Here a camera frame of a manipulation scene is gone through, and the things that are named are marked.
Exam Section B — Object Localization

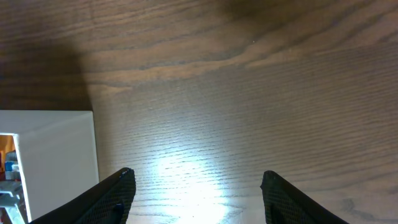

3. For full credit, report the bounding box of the red toy fire truck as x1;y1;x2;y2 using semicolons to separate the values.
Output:
1;151;28;224

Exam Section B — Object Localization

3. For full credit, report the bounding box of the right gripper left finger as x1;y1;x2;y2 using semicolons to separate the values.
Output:
32;167;136;224

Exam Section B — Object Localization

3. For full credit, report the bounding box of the white cardboard box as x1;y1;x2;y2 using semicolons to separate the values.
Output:
1;110;99;221

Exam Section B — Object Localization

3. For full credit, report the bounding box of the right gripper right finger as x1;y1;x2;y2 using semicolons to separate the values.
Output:
261;170;348;224

